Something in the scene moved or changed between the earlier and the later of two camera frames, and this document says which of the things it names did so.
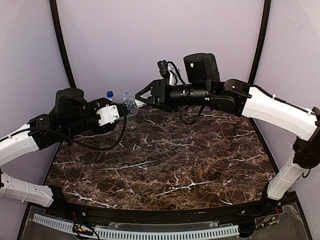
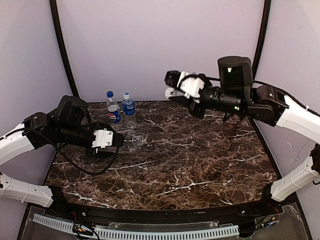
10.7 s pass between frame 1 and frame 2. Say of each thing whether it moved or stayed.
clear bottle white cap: moved
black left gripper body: moved
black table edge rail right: stayed
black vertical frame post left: stayed
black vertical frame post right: stayed
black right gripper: moved
